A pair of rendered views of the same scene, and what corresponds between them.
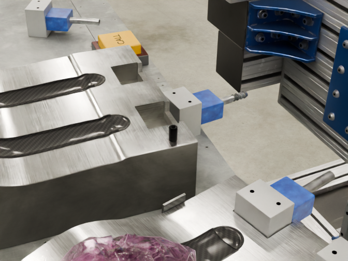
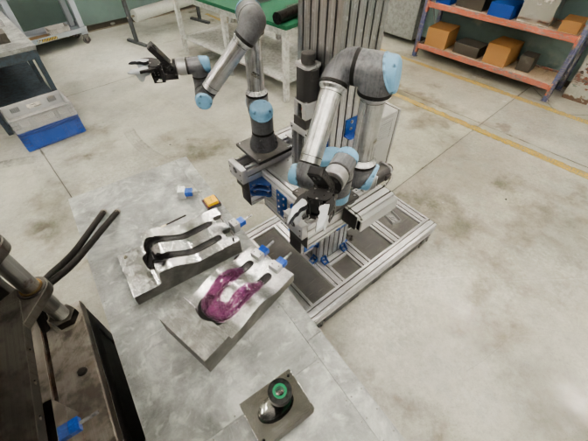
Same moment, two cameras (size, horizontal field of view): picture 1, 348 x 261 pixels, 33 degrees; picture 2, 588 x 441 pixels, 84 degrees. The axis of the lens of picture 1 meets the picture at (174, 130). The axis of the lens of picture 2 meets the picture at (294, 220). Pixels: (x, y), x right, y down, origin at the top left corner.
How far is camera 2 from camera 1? 0.92 m
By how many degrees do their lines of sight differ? 16
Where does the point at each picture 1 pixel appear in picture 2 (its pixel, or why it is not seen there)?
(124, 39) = (212, 199)
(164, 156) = (232, 245)
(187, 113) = (236, 227)
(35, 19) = (181, 194)
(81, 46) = (198, 200)
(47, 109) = (199, 236)
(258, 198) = (255, 253)
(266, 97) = not seen: hidden behind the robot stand
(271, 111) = not seen: hidden behind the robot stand
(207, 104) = (241, 222)
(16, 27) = (173, 195)
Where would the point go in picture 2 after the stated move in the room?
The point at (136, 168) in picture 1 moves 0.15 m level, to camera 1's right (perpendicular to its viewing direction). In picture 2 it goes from (226, 249) to (258, 243)
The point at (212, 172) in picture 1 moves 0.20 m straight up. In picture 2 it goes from (245, 241) to (241, 214)
